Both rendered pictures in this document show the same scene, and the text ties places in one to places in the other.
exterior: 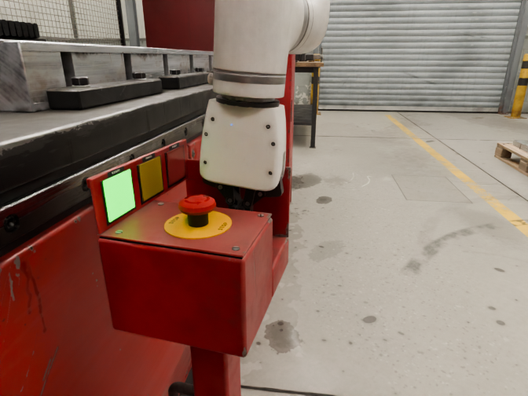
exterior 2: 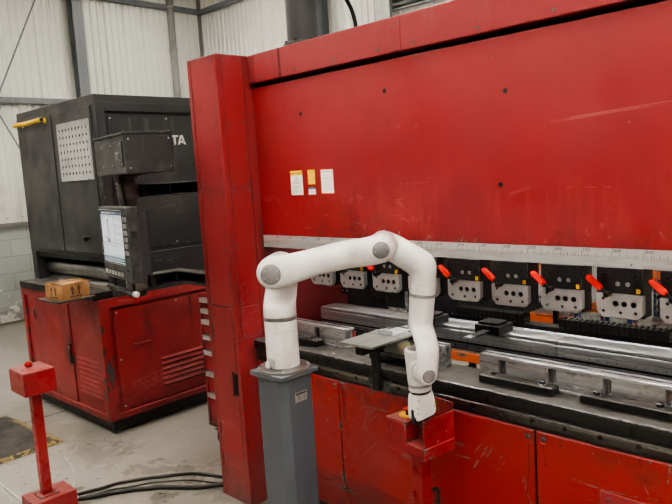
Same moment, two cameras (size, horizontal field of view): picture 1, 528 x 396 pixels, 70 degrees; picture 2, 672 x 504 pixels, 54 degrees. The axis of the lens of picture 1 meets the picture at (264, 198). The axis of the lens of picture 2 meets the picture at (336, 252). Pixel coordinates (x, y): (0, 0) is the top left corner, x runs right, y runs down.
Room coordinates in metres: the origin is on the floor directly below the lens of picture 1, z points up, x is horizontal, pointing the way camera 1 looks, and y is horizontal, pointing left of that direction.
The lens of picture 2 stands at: (1.62, -2.01, 1.71)
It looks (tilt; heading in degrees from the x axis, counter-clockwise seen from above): 7 degrees down; 127
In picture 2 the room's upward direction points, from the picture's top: 4 degrees counter-clockwise
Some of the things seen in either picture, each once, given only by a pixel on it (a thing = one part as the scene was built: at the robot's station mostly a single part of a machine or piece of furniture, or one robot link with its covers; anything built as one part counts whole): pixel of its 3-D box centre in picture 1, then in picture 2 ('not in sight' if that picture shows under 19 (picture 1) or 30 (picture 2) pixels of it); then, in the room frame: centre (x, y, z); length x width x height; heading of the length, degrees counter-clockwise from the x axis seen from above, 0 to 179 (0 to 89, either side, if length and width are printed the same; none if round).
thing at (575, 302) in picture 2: not in sight; (566, 286); (0.89, 0.30, 1.26); 0.15 x 0.09 x 0.17; 171
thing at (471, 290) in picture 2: not in sight; (469, 278); (0.50, 0.36, 1.26); 0.15 x 0.09 x 0.17; 171
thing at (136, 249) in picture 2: not in sight; (126, 241); (-1.18, 0.02, 1.42); 0.45 x 0.12 x 0.36; 161
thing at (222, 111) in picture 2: not in sight; (282, 275); (-0.81, 0.75, 1.15); 0.85 x 0.25 x 2.30; 81
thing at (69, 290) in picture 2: not in sight; (65, 289); (-2.39, 0.40, 1.04); 0.30 x 0.26 x 0.12; 172
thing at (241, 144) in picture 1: (245, 137); (421, 402); (0.46, 0.02, 0.86); 0.10 x 0.07 x 0.11; 74
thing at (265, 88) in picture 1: (247, 85); (420, 386); (0.45, 0.02, 0.92); 0.09 x 0.08 x 0.03; 74
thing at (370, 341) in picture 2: not in sight; (376, 338); (0.11, 0.28, 1.00); 0.26 x 0.18 x 0.01; 81
